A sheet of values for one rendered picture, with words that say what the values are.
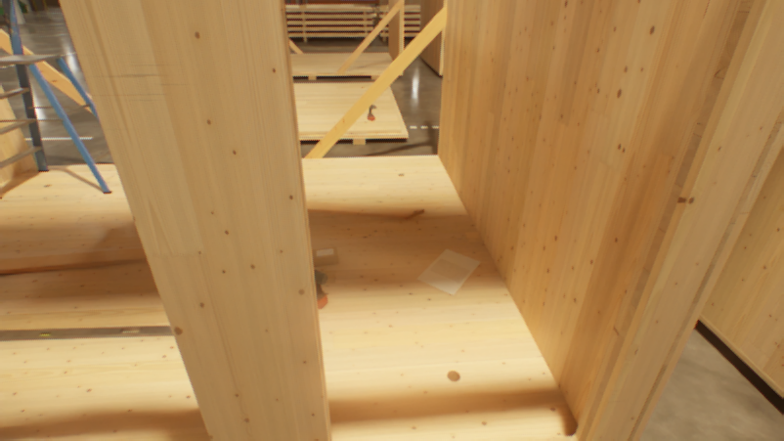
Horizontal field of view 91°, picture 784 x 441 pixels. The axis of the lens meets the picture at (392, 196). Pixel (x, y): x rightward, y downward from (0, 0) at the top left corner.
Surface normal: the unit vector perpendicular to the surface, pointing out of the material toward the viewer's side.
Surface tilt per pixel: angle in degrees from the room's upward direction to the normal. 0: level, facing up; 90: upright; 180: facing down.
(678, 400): 0
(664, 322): 90
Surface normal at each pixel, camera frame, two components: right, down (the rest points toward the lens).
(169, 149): 0.08, 0.46
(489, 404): 0.00, -0.89
